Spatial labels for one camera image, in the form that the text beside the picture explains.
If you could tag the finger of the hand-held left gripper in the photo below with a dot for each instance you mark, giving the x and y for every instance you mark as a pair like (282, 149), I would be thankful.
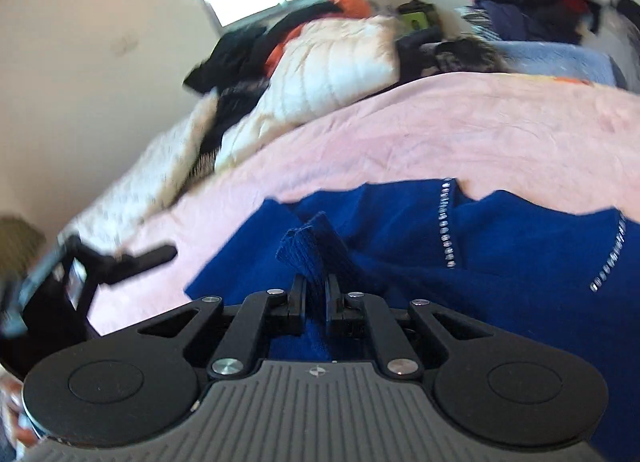
(145, 259)

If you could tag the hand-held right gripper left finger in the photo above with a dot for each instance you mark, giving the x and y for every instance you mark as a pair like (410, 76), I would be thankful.
(298, 303)

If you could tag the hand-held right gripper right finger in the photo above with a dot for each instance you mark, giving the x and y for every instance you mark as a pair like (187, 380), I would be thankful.
(332, 303)

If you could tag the blue knit sweater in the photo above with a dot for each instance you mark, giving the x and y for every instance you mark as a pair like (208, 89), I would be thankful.
(400, 252)

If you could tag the black clothes pile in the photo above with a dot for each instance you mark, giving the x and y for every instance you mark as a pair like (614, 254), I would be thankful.
(235, 54)

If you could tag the cream printed quilt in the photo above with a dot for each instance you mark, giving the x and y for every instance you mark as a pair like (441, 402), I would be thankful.
(145, 172)

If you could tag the pink blanket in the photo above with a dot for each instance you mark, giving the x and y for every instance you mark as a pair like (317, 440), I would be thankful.
(425, 132)

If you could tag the white puffer jacket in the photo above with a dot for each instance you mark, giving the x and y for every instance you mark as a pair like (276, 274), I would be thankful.
(325, 67)

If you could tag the dark fur-trimmed garment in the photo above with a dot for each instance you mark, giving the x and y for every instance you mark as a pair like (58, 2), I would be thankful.
(460, 54)

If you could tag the green box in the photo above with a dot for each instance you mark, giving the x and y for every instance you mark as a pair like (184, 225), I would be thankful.
(417, 17)

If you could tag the orange garment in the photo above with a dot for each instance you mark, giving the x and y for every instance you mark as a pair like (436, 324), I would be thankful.
(345, 4)

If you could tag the light blue blanket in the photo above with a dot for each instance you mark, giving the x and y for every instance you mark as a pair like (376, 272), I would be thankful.
(560, 62)

